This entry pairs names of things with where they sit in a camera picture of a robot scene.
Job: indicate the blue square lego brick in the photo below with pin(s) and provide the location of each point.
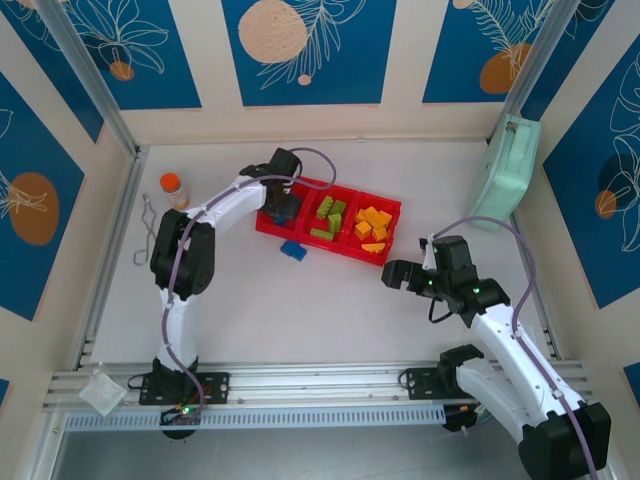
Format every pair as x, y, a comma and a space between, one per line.
280, 220

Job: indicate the yellow curved lego brick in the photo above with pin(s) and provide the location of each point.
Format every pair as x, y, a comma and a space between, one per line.
372, 248

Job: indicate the yellow square lego brick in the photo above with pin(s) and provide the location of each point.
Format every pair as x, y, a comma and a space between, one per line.
380, 233
386, 216
363, 230

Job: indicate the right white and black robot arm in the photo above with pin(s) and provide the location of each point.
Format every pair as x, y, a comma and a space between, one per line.
520, 360

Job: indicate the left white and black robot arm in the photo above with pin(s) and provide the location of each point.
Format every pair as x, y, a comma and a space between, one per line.
230, 200

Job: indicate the red plastic bin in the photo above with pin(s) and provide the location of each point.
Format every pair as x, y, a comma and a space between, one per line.
267, 226
395, 212
312, 197

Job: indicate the blue rectangular lego brick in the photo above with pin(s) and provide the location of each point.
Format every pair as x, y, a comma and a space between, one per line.
293, 251

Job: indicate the orange capped spice bottle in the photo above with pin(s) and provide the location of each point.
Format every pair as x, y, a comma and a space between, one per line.
175, 195

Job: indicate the mint green zip case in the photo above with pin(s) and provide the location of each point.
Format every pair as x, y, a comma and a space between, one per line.
505, 170

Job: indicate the circuit board with green light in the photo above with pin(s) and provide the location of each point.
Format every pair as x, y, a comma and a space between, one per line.
182, 412

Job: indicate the white folded cloth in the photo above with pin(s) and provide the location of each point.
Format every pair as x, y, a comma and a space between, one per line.
102, 392

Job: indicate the aluminium side rail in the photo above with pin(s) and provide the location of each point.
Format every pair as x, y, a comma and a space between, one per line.
112, 260
547, 332

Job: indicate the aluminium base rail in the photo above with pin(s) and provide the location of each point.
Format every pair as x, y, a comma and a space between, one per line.
310, 382

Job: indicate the aluminium frame post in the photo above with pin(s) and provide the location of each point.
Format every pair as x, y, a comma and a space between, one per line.
85, 70
535, 60

